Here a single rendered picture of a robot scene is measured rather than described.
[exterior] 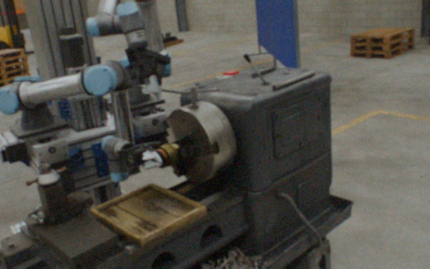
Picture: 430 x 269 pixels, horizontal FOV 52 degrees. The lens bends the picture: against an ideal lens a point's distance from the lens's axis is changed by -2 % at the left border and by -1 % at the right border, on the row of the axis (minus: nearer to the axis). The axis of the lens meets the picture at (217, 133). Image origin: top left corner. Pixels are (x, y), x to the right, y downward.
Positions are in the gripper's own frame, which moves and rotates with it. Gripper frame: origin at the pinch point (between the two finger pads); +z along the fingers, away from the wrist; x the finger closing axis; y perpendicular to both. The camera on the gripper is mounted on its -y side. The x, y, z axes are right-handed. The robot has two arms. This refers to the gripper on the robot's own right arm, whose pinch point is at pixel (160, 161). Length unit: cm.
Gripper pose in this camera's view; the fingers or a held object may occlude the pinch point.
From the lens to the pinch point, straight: 171.0
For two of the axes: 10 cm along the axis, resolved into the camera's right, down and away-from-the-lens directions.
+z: 6.9, 1.9, -7.0
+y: -7.3, 2.7, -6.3
